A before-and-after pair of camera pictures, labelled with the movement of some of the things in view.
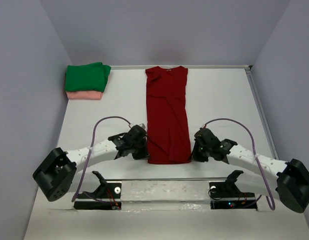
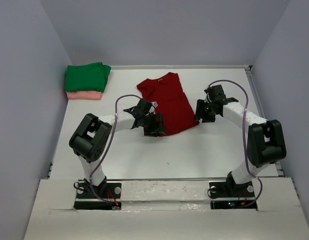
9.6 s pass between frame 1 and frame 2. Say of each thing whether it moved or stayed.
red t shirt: moved
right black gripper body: moved
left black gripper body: moved
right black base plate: stayed
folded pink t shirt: stayed
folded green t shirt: stayed
